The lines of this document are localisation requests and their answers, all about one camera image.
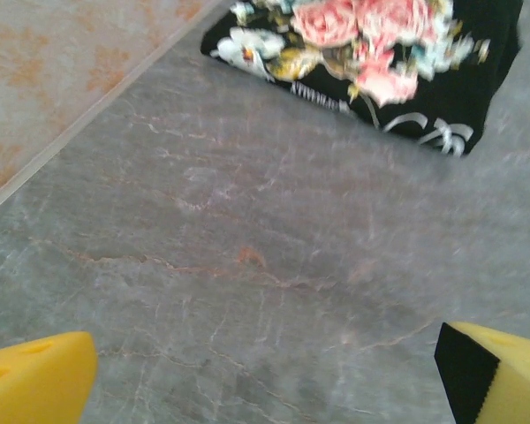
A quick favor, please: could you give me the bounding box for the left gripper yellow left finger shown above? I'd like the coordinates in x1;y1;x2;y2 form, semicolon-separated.
0;330;99;424

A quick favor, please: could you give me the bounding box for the black floral print t-shirt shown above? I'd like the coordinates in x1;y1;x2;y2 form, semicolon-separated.
200;0;525;158

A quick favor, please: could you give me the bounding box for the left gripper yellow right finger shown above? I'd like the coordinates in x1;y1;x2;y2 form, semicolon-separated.
434;321;530;424

